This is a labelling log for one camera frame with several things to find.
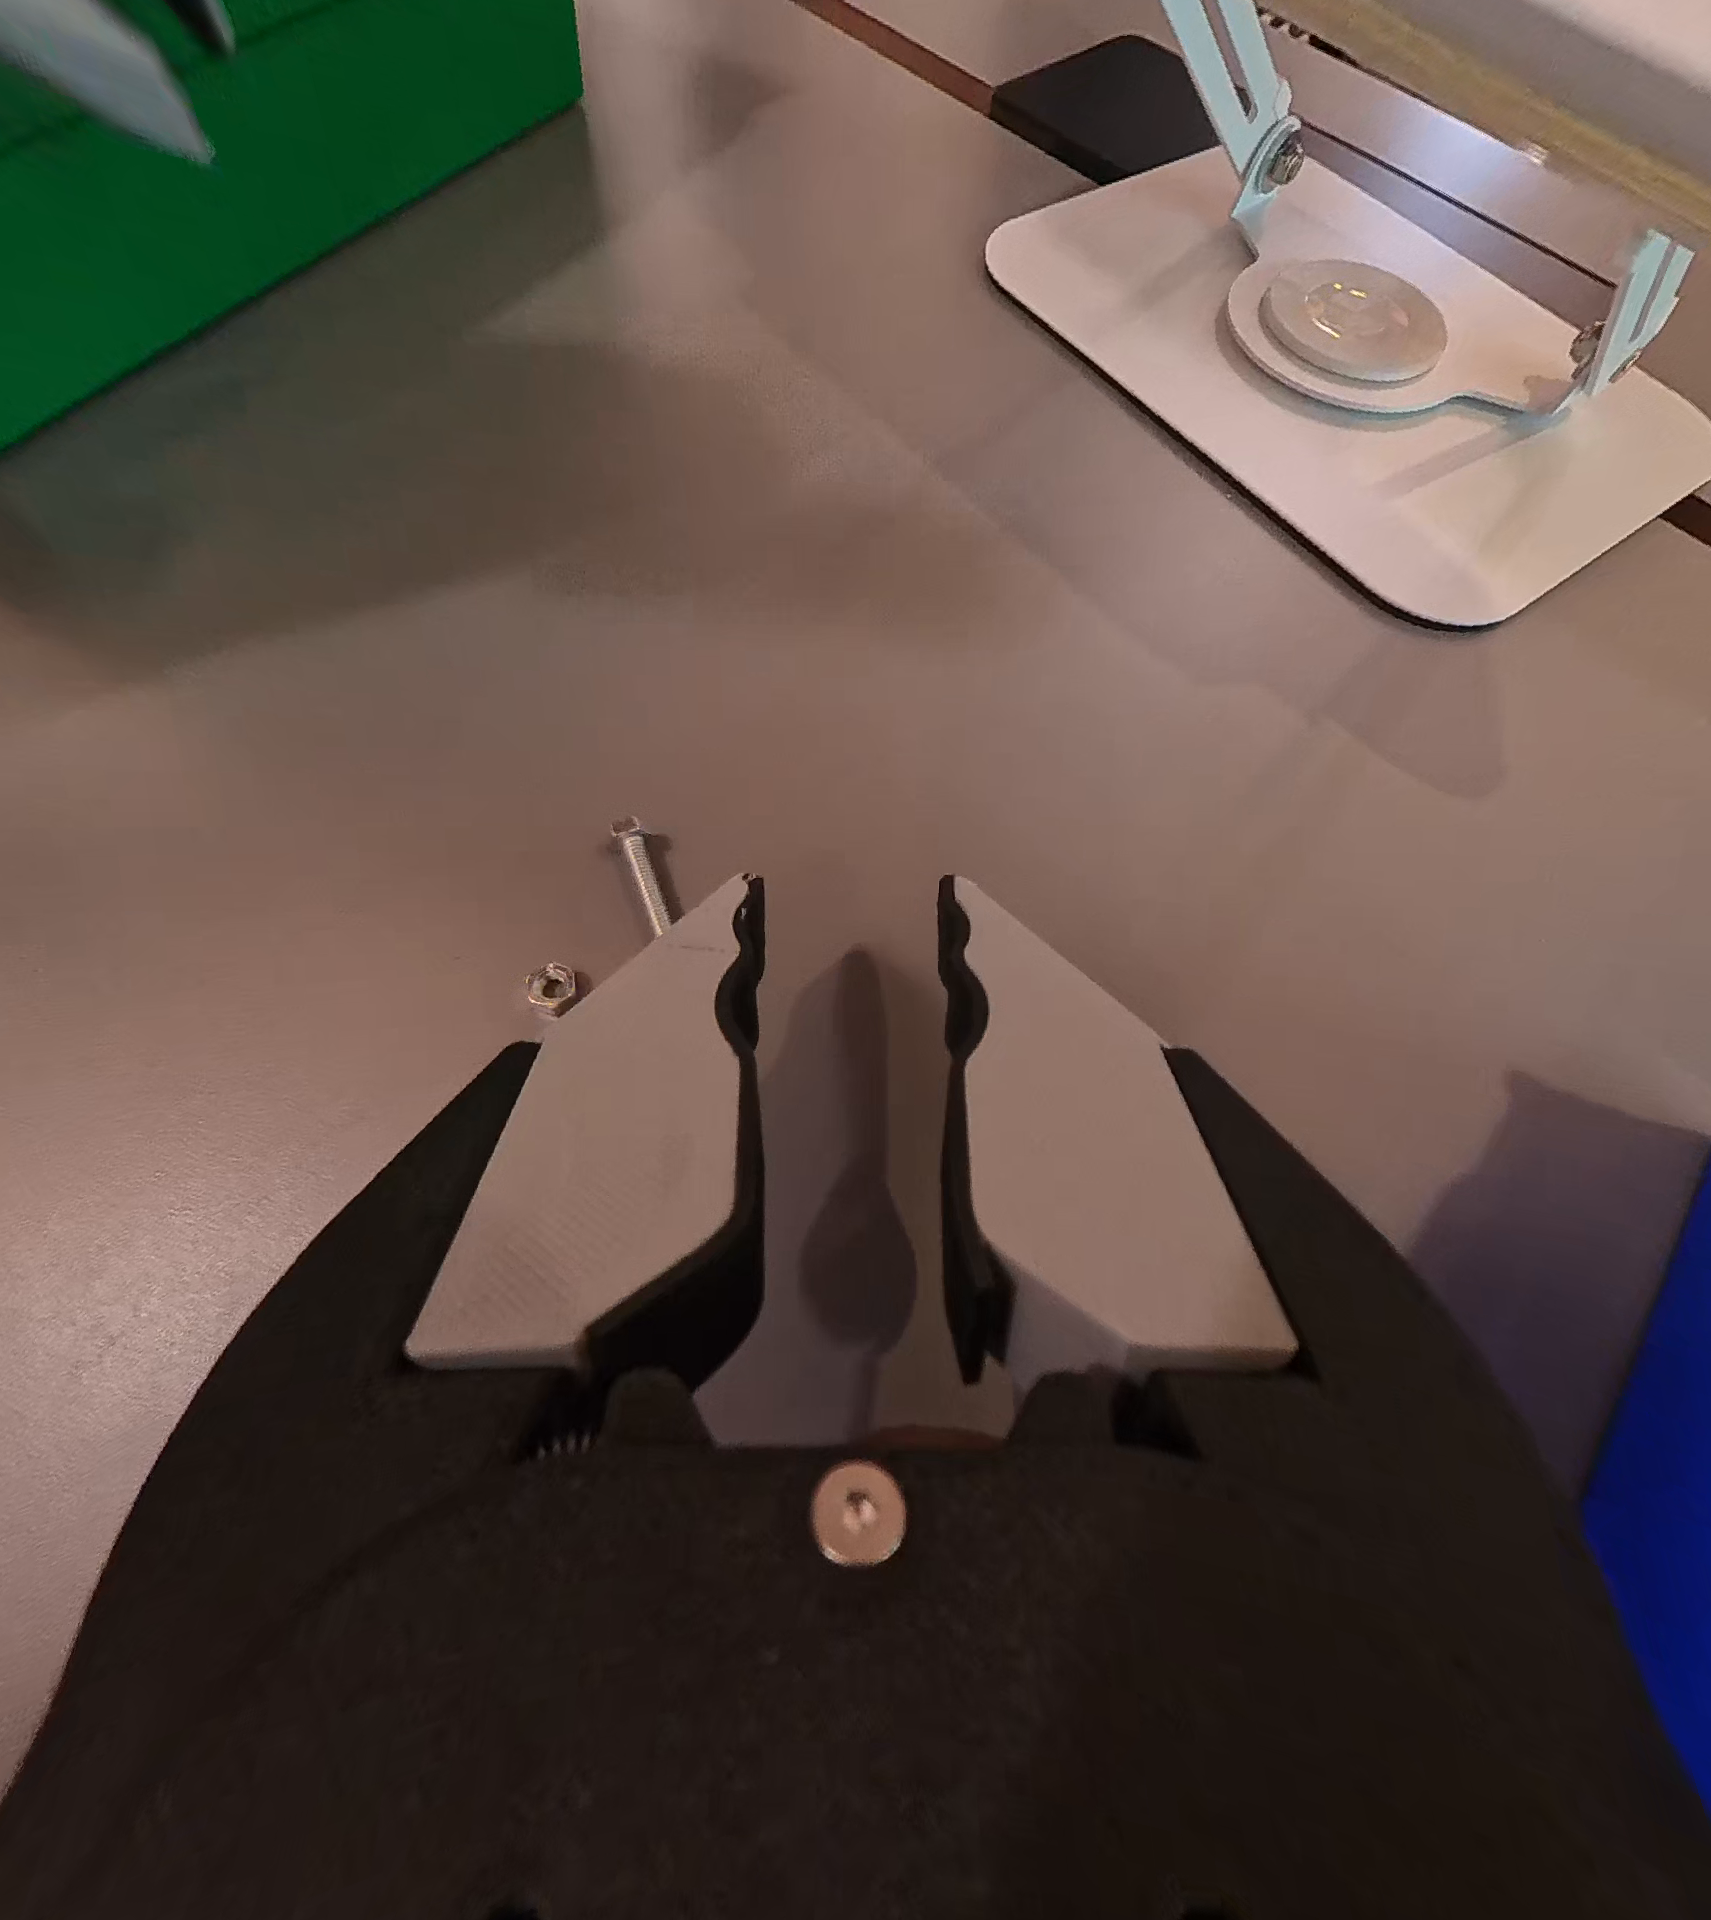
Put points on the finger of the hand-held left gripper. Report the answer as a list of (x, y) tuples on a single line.
[(206, 23), (89, 60)]

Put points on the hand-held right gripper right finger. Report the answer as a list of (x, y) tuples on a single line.
[(1110, 1201)]

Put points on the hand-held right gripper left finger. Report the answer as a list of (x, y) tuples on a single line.
[(602, 1170)]

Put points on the steel hex nut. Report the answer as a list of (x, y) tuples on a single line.
[(553, 985)]

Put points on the green plastic bin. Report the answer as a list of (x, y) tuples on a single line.
[(196, 270)]

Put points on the steel hex bolt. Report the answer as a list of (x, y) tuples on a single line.
[(639, 885)]

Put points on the wooden document stand white base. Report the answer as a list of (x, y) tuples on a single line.
[(1396, 496)]

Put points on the black flat pad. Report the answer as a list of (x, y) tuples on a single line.
[(1095, 106)]

